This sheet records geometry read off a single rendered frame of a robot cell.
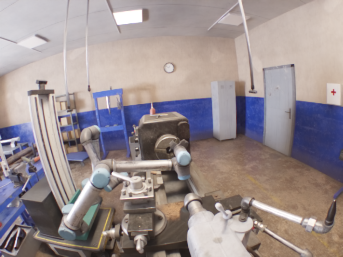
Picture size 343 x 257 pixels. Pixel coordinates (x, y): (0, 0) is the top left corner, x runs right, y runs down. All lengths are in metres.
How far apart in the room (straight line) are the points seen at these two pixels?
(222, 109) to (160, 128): 3.47
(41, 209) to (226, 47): 5.92
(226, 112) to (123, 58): 3.48
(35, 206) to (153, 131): 1.43
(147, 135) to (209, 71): 4.03
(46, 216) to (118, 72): 4.20
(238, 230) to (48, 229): 1.76
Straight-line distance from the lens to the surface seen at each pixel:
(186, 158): 1.07
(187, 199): 0.74
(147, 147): 1.61
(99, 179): 1.03
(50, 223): 1.83
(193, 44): 5.29
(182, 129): 1.54
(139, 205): 0.84
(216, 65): 5.41
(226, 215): 0.57
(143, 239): 0.73
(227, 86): 4.91
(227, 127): 5.02
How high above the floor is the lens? 1.59
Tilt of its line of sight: 13 degrees down
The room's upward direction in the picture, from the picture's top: 5 degrees counter-clockwise
